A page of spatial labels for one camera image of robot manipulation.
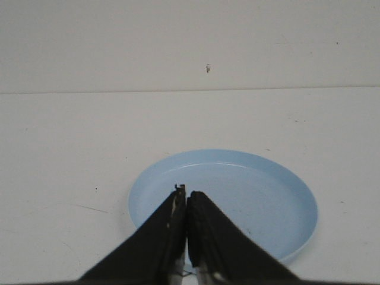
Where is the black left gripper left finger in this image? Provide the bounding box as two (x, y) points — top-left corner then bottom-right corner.
(79, 185), (186, 281)

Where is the light blue round plate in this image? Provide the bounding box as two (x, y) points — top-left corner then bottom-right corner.
(128, 149), (318, 264)

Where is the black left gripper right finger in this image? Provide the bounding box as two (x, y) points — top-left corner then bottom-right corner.
(186, 191), (299, 281)

